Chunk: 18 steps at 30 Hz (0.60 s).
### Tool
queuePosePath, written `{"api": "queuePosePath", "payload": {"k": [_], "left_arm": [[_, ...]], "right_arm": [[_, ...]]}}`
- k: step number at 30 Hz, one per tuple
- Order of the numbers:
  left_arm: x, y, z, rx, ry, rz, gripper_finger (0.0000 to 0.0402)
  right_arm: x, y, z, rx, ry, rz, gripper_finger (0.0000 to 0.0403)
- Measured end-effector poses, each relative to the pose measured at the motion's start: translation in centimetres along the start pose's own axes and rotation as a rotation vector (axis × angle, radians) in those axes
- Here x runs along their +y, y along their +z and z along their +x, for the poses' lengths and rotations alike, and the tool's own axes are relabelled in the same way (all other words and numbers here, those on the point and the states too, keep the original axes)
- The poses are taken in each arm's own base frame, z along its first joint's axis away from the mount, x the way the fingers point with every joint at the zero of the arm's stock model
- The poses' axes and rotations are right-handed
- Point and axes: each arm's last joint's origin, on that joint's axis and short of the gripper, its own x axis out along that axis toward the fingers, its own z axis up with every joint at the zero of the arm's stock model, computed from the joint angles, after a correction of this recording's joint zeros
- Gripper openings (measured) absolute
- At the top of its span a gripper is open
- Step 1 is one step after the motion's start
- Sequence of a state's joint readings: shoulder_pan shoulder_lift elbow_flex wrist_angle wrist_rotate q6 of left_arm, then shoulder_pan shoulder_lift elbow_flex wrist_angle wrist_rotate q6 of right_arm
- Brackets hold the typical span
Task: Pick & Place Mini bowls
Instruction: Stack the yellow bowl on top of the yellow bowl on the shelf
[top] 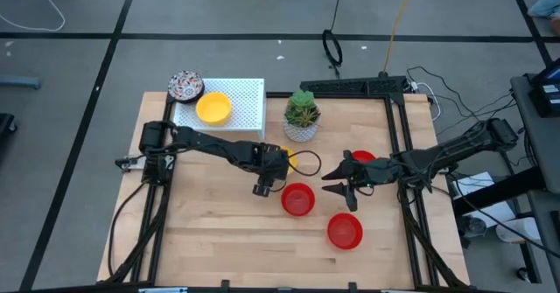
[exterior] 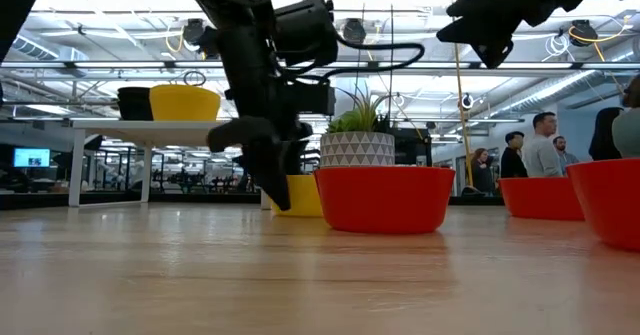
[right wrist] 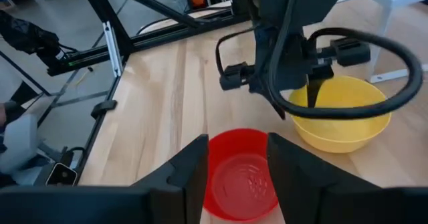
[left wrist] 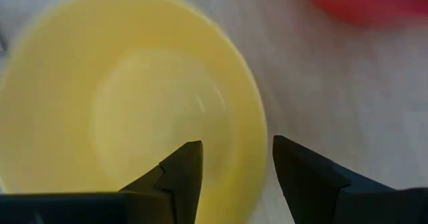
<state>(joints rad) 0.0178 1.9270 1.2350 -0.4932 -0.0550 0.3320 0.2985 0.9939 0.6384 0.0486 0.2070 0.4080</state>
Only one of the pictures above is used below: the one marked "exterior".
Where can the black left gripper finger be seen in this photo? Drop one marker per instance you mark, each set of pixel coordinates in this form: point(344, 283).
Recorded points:
point(265, 155)
point(299, 150)

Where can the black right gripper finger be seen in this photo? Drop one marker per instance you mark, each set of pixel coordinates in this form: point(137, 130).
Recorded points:
point(492, 2)
point(492, 42)

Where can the yellow mini bowl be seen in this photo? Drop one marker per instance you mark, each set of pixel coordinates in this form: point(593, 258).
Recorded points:
point(185, 104)
point(305, 197)

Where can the red mini bowl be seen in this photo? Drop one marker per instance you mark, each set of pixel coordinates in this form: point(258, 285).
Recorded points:
point(385, 200)
point(612, 205)
point(540, 199)

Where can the black bowl with floral inside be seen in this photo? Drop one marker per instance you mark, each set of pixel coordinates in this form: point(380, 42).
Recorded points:
point(135, 104)

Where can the succulent in patterned white pot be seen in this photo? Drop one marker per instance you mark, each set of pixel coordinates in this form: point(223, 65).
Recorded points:
point(357, 150)

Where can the small round hanging device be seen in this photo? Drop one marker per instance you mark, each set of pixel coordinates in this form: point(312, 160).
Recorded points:
point(466, 102)

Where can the long ceiling light bar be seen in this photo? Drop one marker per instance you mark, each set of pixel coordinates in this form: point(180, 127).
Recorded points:
point(495, 120)

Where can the black machine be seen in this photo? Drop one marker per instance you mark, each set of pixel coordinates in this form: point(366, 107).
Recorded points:
point(410, 150)

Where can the person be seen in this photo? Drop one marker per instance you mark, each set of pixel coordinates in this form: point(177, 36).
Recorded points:
point(629, 125)
point(542, 150)
point(566, 157)
point(482, 170)
point(604, 135)
point(512, 157)

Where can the white perforated metal shelf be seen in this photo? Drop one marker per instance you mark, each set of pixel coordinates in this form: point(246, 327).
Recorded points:
point(150, 130)

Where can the lit computer monitor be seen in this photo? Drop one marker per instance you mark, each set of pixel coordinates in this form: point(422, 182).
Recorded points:
point(31, 157)

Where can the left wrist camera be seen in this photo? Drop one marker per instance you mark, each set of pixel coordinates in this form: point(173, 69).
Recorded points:
point(316, 99)

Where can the silver ventilation duct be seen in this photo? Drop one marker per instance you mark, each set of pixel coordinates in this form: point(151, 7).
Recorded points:
point(550, 92)

